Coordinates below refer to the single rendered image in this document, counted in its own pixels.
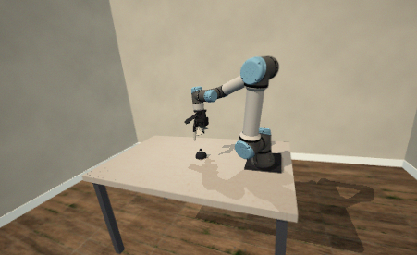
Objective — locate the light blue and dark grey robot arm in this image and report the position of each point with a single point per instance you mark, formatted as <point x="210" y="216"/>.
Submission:
<point x="254" y="76"/>

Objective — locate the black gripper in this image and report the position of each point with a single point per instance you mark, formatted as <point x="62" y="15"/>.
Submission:
<point x="200" y="123"/>

